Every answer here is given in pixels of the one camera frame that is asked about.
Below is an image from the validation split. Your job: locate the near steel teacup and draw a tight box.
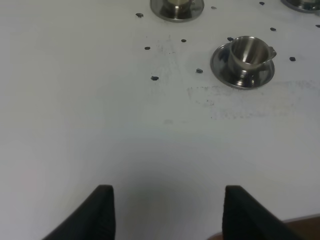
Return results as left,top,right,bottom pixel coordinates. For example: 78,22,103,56
228,36,277,76

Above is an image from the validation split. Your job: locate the far steel saucer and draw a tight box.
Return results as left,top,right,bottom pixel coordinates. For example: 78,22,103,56
149,0,205,23

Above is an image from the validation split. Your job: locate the far steel teacup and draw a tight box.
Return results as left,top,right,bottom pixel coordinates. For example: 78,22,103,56
163,0,193,13

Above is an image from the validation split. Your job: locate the steel teacup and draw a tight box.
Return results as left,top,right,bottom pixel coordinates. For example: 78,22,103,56
163,0,193,13
228,36,277,76

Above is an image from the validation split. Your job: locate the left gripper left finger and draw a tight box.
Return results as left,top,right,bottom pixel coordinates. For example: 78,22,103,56
45,185,116,240

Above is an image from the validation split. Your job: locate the teapot steel saucer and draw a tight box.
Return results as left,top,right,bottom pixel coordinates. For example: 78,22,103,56
282,0,320,13

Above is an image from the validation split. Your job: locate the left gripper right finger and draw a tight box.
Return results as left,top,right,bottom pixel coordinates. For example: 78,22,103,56
222,185,303,240

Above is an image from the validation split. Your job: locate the near steel saucer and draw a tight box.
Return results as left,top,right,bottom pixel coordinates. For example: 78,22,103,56
210,43,275,90

